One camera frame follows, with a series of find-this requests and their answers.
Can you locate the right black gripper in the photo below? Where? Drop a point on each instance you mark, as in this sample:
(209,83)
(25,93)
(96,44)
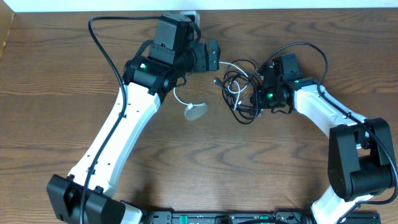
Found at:
(257,101)

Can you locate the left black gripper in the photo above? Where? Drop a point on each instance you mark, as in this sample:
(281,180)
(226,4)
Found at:
(212,55)

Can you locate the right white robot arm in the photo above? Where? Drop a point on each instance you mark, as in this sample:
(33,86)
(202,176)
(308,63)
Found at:
(361,160)

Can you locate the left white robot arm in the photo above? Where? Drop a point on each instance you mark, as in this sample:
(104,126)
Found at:
(86,194)

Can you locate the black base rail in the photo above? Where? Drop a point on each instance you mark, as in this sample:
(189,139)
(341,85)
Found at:
(167,217)

